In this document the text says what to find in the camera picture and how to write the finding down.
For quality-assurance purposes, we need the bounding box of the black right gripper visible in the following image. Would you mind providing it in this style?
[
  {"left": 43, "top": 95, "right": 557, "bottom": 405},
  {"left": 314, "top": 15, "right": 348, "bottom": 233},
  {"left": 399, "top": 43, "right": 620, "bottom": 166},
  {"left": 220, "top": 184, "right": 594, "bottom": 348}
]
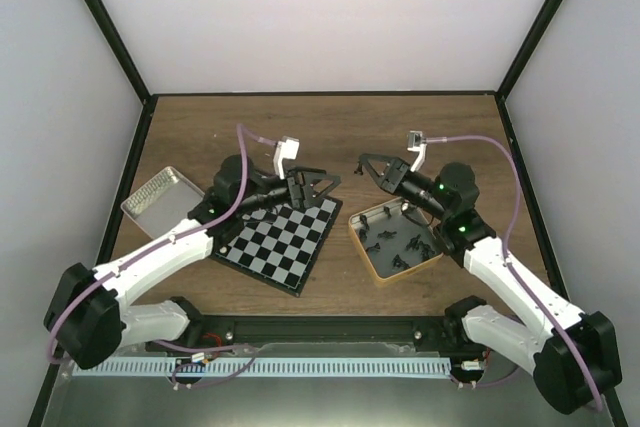
[{"left": 360, "top": 154, "right": 449, "bottom": 222}]

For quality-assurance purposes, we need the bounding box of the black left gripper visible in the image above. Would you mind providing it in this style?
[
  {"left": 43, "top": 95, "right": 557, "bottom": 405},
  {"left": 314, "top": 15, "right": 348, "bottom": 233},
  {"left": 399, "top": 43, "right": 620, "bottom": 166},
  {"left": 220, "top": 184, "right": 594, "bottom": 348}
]
[{"left": 238, "top": 164, "right": 341, "bottom": 215}]

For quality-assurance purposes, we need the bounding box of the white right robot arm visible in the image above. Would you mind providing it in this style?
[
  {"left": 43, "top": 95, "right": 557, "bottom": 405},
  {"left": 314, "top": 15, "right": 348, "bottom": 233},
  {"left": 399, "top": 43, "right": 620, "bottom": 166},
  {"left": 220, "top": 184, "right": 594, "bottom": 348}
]
[{"left": 356, "top": 153, "right": 622, "bottom": 414}]

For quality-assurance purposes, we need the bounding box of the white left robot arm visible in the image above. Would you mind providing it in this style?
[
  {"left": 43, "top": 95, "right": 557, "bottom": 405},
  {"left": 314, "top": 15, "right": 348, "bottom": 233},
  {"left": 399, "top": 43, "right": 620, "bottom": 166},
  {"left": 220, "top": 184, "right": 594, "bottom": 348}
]
[{"left": 44, "top": 155, "right": 341, "bottom": 369}]

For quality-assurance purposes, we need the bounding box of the black white chessboard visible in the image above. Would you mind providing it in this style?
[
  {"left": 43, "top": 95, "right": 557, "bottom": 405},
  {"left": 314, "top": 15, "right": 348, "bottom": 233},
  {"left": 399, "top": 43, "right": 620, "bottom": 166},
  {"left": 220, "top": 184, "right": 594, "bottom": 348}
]
[{"left": 211, "top": 196, "right": 343, "bottom": 297}]

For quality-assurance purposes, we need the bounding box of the tan metal tray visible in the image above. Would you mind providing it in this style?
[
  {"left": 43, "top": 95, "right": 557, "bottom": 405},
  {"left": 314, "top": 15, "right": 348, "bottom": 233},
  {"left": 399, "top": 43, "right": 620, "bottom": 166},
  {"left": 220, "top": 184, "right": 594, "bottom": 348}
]
[{"left": 348, "top": 198, "right": 443, "bottom": 287}]

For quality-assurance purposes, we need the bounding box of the silver metal tray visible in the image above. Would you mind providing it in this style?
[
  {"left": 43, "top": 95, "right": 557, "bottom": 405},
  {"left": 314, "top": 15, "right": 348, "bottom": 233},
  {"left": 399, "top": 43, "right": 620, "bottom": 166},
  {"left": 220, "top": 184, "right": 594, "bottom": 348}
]
[{"left": 121, "top": 166, "right": 204, "bottom": 239}]

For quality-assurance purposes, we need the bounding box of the light blue slotted strip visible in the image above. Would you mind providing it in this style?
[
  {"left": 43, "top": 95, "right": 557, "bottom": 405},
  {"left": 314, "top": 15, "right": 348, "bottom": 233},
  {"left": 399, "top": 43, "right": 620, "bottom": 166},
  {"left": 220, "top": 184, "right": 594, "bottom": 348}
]
[{"left": 73, "top": 357, "right": 451, "bottom": 379}]

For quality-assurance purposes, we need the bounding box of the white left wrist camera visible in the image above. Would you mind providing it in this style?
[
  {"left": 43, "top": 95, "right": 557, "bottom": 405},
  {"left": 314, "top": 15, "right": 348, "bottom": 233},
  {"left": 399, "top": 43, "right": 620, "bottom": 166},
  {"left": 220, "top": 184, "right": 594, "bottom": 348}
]
[{"left": 272, "top": 136, "right": 300, "bottom": 179}]

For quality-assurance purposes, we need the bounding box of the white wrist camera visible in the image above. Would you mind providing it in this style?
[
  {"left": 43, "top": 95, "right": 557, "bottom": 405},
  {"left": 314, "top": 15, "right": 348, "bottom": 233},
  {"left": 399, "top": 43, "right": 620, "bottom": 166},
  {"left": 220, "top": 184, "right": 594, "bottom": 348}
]
[
  {"left": 407, "top": 130, "right": 427, "bottom": 172},
  {"left": 272, "top": 136, "right": 300, "bottom": 179}
]

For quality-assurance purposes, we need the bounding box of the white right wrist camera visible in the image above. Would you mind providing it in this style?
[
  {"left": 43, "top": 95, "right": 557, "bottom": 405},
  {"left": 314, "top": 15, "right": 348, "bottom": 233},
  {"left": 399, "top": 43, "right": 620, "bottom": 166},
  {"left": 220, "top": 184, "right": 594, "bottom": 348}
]
[{"left": 407, "top": 130, "right": 427, "bottom": 172}]

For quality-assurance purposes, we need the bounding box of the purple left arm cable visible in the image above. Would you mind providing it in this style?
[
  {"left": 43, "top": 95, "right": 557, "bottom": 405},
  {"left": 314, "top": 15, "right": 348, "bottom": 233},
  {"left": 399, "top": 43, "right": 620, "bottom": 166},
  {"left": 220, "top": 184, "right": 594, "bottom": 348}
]
[{"left": 46, "top": 123, "right": 277, "bottom": 364}]

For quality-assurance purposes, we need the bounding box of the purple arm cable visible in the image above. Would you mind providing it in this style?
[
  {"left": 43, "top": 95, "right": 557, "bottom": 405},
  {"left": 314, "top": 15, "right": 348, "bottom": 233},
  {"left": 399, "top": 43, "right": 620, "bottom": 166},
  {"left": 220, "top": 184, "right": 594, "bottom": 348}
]
[
  {"left": 424, "top": 134, "right": 604, "bottom": 413},
  {"left": 46, "top": 123, "right": 277, "bottom": 364}
]

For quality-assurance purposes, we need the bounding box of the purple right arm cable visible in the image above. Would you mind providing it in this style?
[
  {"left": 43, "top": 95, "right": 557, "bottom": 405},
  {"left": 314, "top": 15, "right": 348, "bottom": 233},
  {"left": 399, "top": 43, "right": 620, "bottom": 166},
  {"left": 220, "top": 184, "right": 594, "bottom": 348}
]
[{"left": 424, "top": 134, "right": 604, "bottom": 413}]

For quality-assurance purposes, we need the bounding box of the black enclosure frame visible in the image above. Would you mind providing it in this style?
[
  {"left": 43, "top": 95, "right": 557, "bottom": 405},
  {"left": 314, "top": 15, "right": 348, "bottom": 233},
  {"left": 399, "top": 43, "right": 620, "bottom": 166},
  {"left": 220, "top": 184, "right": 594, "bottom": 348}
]
[{"left": 27, "top": 0, "right": 629, "bottom": 427}]

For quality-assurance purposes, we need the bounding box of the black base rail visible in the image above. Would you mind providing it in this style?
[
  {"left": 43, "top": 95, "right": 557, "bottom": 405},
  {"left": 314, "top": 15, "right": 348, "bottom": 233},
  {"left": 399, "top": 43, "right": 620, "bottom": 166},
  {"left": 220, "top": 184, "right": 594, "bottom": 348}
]
[{"left": 144, "top": 314, "right": 506, "bottom": 354}]

